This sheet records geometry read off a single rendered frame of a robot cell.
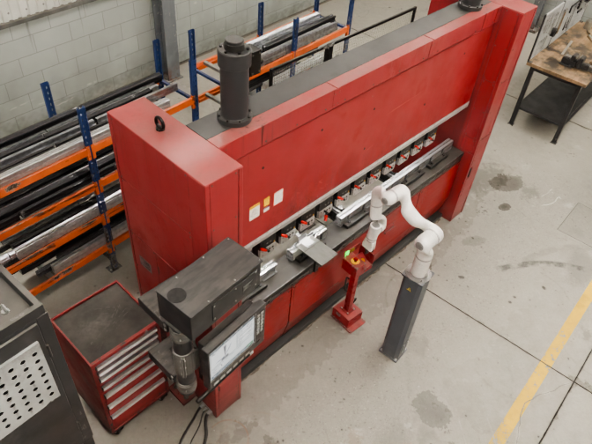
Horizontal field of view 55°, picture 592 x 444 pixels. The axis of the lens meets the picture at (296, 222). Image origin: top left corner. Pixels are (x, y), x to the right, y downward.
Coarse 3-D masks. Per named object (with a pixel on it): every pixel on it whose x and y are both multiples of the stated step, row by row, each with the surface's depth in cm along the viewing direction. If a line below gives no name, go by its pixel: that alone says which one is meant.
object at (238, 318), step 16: (256, 304) 313; (224, 320) 307; (240, 320) 305; (256, 320) 316; (208, 336) 299; (224, 336) 297; (256, 336) 327; (208, 352) 289; (208, 368) 298; (208, 384) 309
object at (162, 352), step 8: (208, 328) 355; (160, 344) 336; (168, 344) 336; (152, 352) 331; (160, 352) 332; (168, 352) 332; (152, 360) 335; (160, 360) 328; (168, 360) 328; (160, 368) 331; (168, 368) 325; (168, 376) 327; (176, 376) 323
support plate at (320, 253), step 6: (318, 240) 437; (300, 246) 431; (318, 246) 433; (324, 246) 433; (306, 252) 427; (312, 252) 428; (318, 252) 428; (324, 252) 429; (330, 252) 429; (336, 252) 429; (312, 258) 423; (318, 258) 424; (324, 258) 424; (330, 258) 424
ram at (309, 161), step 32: (480, 32) 464; (416, 64) 414; (448, 64) 453; (480, 64) 500; (384, 96) 403; (416, 96) 440; (448, 96) 486; (320, 128) 363; (352, 128) 394; (384, 128) 429; (416, 128) 471; (256, 160) 331; (288, 160) 356; (320, 160) 385; (352, 160) 419; (384, 160) 460; (256, 192) 349; (288, 192) 376; (320, 192) 408; (256, 224) 368
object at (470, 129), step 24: (432, 0) 506; (456, 0) 490; (504, 0) 472; (504, 24) 470; (528, 24) 474; (504, 48) 480; (480, 72) 505; (504, 72) 494; (480, 96) 517; (504, 96) 526; (456, 120) 546; (480, 120) 528; (432, 144) 581; (456, 144) 560; (480, 144) 549; (456, 192) 587
